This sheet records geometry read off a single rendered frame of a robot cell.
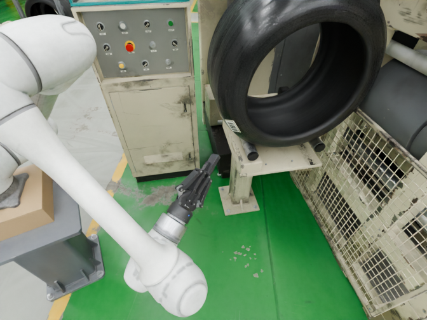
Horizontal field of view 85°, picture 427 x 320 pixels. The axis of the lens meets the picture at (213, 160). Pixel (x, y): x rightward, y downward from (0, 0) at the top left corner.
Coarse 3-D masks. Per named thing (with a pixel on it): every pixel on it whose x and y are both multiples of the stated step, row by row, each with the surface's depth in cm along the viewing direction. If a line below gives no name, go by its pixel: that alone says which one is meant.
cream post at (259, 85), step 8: (272, 56) 102; (264, 64) 104; (272, 64) 105; (256, 72) 107; (264, 72) 107; (256, 80) 109; (264, 80) 110; (256, 88) 112; (264, 88) 113; (232, 160) 158; (232, 168) 162; (232, 176) 165; (232, 184) 169; (240, 184) 163; (248, 184) 165; (232, 192) 173; (240, 192) 170; (248, 192) 172; (232, 200) 177
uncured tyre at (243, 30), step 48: (240, 0) 69; (288, 0) 58; (336, 0) 57; (240, 48) 63; (336, 48) 93; (384, 48) 70; (240, 96) 71; (288, 96) 106; (336, 96) 95; (288, 144) 90
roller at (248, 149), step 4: (240, 140) 98; (244, 140) 95; (244, 144) 94; (248, 144) 93; (252, 144) 93; (244, 148) 94; (248, 148) 92; (252, 148) 91; (248, 152) 90; (252, 152) 90; (256, 152) 90; (248, 156) 90; (252, 156) 90; (256, 156) 91; (252, 160) 92
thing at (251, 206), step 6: (228, 186) 194; (222, 192) 189; (228, 192) 188; (252, 192) 189; (222, 198) 185; (252, 198) 185; (222, 204) 181; (228, 204) 181; (234, 204) 180; (246, 204) 181; (252, 204) 181; (228, 210) 175; (234, 210) 177; (240, 210) 177; (246, 210) 177; (252, 210) 177; (258, 210) 178
